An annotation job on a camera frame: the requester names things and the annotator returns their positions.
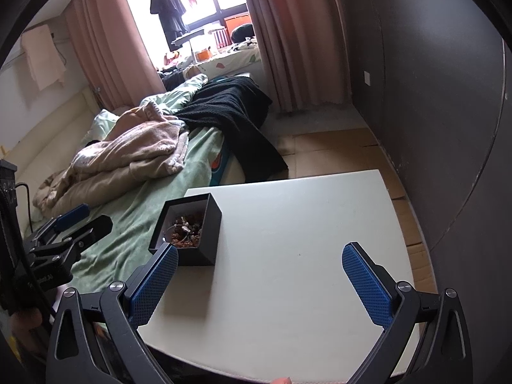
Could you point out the pale green quilt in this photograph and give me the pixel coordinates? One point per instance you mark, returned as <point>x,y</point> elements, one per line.
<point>176,94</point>

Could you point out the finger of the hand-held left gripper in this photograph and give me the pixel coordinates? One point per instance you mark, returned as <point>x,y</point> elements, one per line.
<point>94,227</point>
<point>72,212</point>

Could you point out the black jewelry box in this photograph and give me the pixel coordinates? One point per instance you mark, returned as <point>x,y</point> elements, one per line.
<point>210,232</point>

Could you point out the black cushion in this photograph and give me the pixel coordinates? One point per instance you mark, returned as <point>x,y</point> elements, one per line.
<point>244,32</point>

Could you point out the black knitted garment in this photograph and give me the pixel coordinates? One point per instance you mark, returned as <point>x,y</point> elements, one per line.
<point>236,120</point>

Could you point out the pale green pillow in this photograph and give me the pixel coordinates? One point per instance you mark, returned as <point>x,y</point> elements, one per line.
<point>102,122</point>

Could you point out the white sticker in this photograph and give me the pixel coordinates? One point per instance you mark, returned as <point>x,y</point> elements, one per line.
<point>367,78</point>

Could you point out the beige hanging towel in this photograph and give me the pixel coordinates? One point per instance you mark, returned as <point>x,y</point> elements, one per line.
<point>42,58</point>

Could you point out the person's left hand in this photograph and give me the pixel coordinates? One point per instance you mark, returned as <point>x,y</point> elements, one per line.
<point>26,326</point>

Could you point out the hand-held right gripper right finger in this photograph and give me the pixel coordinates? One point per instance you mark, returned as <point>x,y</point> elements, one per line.
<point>366,288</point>

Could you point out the green bed sheet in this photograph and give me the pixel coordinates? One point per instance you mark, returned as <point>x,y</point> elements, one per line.
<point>132,216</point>

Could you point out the orange box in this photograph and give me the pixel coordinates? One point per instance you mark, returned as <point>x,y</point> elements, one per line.
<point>238,24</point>

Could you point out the dark wardrobe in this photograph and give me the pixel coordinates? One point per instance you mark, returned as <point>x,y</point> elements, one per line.
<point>432,108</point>

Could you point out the red striped box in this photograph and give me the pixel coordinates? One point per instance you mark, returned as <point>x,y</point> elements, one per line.
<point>220,36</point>

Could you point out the leaf print window seat cushion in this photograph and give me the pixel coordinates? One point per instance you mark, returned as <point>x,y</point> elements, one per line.
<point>224,58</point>

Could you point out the pink fleece blanket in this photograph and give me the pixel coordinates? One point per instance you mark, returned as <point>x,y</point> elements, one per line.
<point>136,144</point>

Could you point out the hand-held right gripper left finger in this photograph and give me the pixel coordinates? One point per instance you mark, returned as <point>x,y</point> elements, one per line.
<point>154,288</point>

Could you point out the hanging black clothing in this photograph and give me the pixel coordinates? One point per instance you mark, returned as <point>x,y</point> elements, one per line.
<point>168,4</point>

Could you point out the beige duvet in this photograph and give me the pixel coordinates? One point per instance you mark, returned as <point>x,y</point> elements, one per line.
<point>92,184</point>

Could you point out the pile of beaded jewelry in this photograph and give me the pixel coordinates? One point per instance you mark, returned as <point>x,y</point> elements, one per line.
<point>184,230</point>

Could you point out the pink curtain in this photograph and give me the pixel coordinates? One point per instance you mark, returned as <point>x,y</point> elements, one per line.
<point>112,48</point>
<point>296,40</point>

